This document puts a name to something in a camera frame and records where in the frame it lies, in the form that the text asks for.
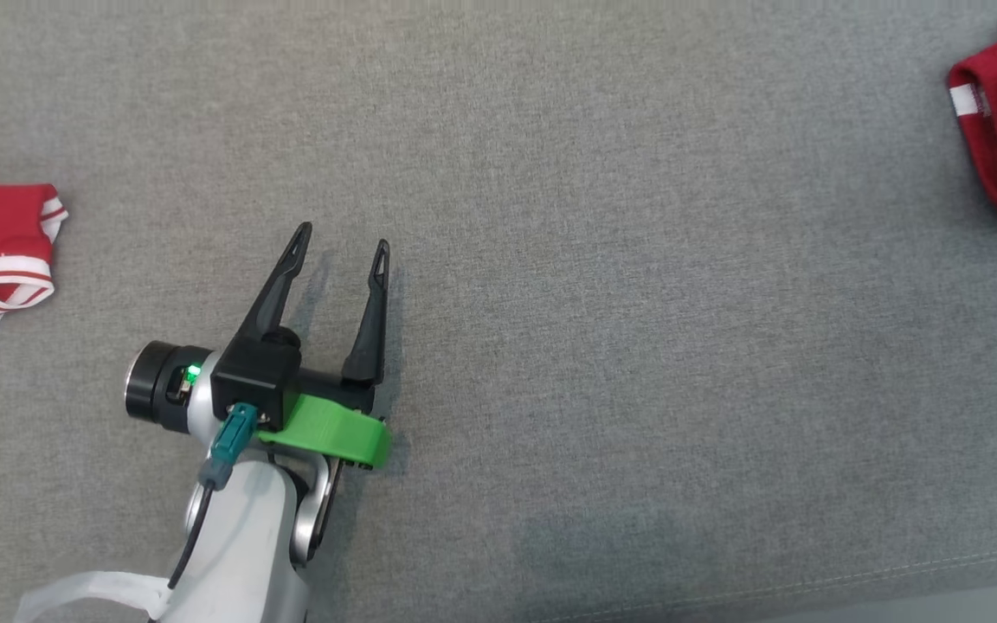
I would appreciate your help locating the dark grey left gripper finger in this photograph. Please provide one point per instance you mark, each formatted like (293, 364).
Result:
(278, 290)
(373, 337)

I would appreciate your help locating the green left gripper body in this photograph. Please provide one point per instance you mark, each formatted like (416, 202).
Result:
(334, 433)

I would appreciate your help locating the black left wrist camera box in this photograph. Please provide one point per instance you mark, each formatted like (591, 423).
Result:
(252, 376)

